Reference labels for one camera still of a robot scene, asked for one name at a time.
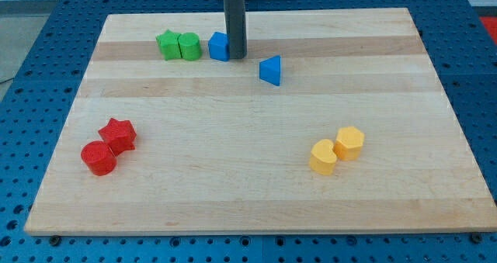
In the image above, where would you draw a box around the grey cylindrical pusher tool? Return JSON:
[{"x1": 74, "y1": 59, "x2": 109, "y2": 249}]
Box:
[{"x1": 223, "y1": 0, "x2": 247, "y2": 59}]

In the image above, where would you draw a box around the blue triangle block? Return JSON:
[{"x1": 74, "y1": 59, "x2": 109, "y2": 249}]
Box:
[{"x1": 259, "y1": 55, "x2": 282, "y2": 86}]

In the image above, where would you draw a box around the blue cube block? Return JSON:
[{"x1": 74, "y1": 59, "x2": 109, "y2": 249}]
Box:
[{"x1": 208, "y1": 32, "x2": 230, "y2": 61}]

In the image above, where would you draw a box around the green cylinder block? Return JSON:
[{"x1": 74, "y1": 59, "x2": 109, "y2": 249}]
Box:
[{"x1": 178, "y1": 33, "x2": 203, "y2": 61}]

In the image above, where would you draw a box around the green star block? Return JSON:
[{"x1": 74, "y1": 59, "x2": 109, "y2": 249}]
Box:
[{"x1": 155, "y1": 29, "x2": 182, "y2": 61}]

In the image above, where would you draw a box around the wooden board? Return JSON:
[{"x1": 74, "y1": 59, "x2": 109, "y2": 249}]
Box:
[{"x1": 24, "y1": 8, "x2": 496, "y2": 236}]

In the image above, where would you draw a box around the red star block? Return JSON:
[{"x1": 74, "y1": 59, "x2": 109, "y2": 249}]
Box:
[{"x1": 98, "y1": 118, "x2": 137, "y2": 156}]

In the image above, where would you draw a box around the yellow heart block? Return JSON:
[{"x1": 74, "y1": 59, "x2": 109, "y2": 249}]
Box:
[{"x1": 308, "y1": 139, "x2": 337, "y2": 175}]

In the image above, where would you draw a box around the yellow hexagon block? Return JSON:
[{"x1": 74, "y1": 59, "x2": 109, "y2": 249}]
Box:
[{"x1": 333, "y1": 126, "x2": 365, "y2": 161}]

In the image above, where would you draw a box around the red cylinder block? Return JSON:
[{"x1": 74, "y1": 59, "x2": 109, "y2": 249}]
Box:
[{"x1": 81, "y1": 140, "x2": 116, "y2": 176}]

